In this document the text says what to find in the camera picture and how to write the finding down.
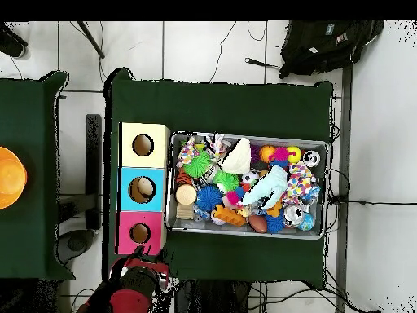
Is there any wooden box with three holes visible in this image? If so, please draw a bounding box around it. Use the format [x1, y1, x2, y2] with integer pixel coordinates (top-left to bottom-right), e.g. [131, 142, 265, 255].
[116, 121, 172, 257]

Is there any orange plastic toy brick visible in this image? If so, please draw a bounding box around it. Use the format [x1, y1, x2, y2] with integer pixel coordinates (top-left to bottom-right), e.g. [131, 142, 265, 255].
[213, 205, 248, 227]

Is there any black tripod leg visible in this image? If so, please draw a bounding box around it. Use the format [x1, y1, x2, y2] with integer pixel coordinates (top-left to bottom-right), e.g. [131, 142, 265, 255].
[77, 20, 105, 60]

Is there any person's foot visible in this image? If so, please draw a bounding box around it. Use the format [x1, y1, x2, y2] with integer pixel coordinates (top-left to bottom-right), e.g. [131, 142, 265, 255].
[0, 22, 29, 60]

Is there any thin black floor cable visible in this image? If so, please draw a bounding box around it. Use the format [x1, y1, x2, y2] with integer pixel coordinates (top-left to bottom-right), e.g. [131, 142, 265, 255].
[208, 20, 239, 84]

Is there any dark green side tablecloth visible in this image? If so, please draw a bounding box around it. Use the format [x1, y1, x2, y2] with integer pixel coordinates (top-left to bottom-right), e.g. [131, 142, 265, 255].
[0, 70, 74, 281]

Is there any small soccer ball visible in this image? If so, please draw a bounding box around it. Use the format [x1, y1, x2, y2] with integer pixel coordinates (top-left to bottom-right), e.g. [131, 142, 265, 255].
[241, 170, 261, 187]

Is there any polka-dot cloth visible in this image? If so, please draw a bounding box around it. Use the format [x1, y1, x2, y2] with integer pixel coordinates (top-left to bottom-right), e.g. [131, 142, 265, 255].
[283, 162, 320, 205]

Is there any pink spiky ball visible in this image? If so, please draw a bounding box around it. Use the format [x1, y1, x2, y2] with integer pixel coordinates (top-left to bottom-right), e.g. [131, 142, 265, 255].
[270, 147, 291, 164]

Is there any grey round base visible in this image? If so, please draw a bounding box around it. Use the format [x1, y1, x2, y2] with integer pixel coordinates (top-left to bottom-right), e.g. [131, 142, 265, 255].
[57, 229, 95, 265]

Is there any mint green cloth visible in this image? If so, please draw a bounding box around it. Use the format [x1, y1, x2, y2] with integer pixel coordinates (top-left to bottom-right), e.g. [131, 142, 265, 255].
[239, 164, 289, 209]

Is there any green spiky ball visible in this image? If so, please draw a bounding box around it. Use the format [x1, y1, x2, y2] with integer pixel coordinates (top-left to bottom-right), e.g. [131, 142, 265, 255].
[183, 150, 213, 179]

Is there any orange plastic bowl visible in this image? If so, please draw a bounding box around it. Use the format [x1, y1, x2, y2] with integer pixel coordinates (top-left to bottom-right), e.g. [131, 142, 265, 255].
[0, 146, 29, 209]

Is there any cream yellow cloth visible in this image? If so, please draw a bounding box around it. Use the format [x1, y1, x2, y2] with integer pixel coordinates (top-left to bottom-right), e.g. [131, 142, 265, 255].
[220, 137, 252, 175]

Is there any blue spiky ball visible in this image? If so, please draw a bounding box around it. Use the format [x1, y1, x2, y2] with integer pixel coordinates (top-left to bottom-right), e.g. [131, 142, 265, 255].
[195, 185, 224, 213]

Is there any black backpack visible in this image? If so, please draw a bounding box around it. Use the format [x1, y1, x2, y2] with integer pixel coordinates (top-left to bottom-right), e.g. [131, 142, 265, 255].
[279, 20, 385, 79]

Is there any silver drink can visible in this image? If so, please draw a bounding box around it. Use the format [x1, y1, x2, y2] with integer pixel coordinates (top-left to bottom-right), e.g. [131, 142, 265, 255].
[283, 205, 306, 228]

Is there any clear mesh bin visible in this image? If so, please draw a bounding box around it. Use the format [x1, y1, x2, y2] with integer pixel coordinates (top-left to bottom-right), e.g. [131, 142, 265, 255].
[165, 132, 331, 241]

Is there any small orange basketball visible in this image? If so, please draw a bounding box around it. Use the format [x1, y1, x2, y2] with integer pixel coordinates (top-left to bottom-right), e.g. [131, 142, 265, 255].
[259, 144, 278, 164]

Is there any black cable with plug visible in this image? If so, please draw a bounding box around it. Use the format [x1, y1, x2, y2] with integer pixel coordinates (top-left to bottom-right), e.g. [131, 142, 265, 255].
[244, 57, 283, 72]

